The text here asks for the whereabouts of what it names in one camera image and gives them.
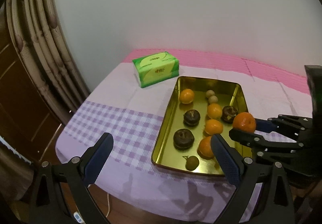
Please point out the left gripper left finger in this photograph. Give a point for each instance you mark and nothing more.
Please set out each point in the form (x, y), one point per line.
(48, 204)

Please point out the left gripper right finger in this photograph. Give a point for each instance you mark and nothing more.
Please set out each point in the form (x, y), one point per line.
(274, 203)

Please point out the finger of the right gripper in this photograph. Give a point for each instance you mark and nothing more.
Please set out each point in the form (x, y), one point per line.
(269, 125)
(259, 142)

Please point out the orange tangerine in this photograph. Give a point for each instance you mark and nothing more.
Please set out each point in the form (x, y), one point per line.
(213, 126)
(245, 122)
(186, 96)
(214, 111)
(204, 148)

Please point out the dark mangosteen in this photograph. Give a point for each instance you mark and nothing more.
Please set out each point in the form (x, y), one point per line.
(191, 117)
(228, 114)
(183, 139)

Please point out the small brown longan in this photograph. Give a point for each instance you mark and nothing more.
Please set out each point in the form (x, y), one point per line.
(209, 93)
(212, 99)

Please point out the gold toffee tin box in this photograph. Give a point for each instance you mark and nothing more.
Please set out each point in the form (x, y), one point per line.
(165, 155)

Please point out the olive green small fruit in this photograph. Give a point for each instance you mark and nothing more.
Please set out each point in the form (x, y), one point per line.
(192, 162)

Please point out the pink purple checkered tablecloth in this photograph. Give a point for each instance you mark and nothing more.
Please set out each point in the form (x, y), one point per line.
(133, 115)

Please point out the green tissue pack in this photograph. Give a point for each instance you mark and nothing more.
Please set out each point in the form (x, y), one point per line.
(155, 68)

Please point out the beige curtain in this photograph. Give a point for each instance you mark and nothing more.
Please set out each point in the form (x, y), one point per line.
(37, 37)

